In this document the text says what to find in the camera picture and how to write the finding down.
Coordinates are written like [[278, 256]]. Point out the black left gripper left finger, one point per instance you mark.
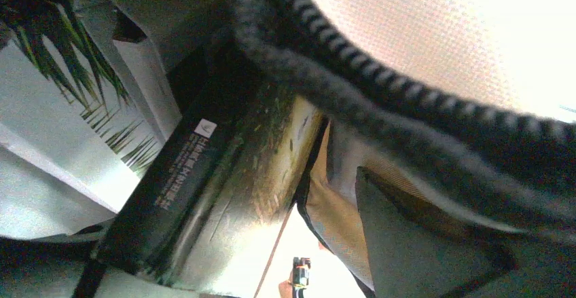
[[53, 266]]

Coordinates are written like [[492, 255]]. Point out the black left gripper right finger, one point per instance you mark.
[[416, 249]]

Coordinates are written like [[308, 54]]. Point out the green yellow book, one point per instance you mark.
[[206, 215]]

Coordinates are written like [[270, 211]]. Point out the white Singularity palm magazine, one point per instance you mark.
[[85, 109]]

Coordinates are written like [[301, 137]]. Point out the cream canvas student bag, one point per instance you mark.
[[416, 91]]

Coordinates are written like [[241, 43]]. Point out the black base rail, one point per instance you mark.
[[299, 279]]

